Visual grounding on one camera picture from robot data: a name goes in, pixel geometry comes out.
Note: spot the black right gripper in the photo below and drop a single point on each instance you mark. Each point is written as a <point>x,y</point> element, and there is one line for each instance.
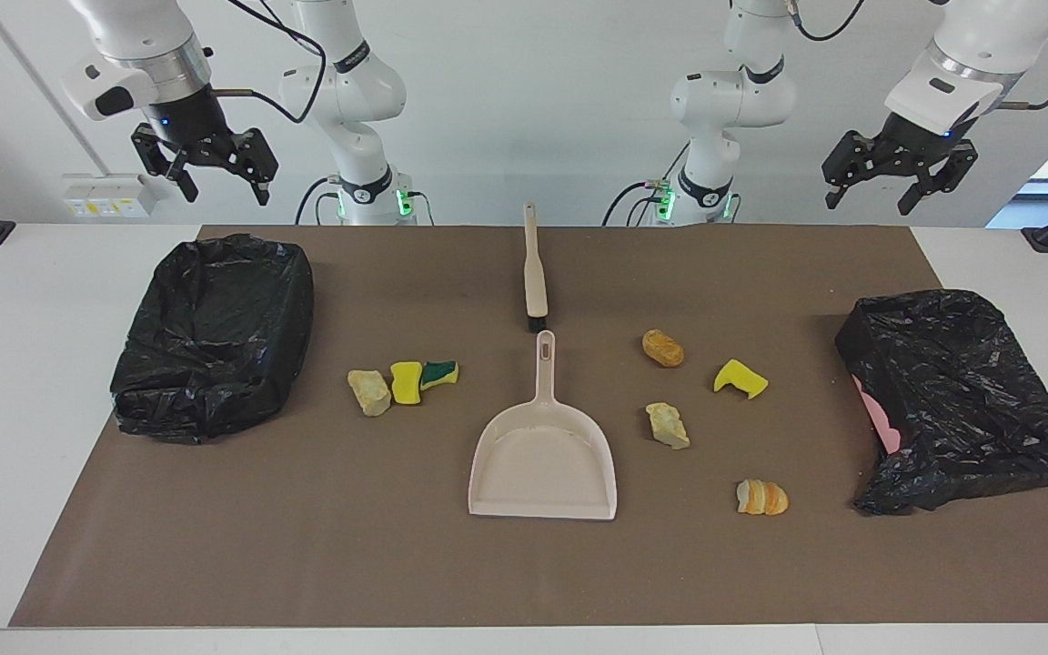
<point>206,136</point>

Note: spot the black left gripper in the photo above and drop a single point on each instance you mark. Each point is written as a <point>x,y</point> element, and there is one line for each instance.
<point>906,146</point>

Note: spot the notched yellow sponge piece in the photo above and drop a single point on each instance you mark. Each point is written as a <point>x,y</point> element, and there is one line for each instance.
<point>738,377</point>

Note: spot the beige layered trash chunk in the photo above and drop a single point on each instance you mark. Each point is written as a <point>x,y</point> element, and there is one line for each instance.
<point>368,392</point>

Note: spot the brown round bread piece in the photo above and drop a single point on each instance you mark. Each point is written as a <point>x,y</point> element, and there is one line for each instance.
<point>662,348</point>

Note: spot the green and yellow sponge piece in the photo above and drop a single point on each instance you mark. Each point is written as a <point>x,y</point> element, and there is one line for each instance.
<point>439,374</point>

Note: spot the beige crumbly trash chunk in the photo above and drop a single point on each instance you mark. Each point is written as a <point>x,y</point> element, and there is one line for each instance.
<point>667,426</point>

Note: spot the orange striped trash piece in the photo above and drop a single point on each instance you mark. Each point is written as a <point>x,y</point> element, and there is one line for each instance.
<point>762,498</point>

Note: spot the beige hand brush black bristles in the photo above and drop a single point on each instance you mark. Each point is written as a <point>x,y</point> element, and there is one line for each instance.
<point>535,273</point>

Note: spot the beige plastic dustpan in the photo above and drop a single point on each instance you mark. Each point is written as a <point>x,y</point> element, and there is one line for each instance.
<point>542,464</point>

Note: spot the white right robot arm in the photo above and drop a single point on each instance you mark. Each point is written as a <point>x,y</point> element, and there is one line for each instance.
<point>351,91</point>

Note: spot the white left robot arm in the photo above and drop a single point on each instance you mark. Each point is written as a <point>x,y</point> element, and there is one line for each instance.
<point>733,95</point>

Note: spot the black bag lined bin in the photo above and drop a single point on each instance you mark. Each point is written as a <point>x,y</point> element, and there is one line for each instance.
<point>215,337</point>

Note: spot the black trash bag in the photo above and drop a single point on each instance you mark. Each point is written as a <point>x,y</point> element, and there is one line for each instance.
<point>970,391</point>

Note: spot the pink plastic bin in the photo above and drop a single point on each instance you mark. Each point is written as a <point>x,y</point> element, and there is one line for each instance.
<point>879,418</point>

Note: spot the brown table mat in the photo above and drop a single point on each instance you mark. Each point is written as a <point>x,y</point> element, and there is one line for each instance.
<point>488,564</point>

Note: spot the white wall socket box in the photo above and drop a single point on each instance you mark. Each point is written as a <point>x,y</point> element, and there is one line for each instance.
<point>105,196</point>

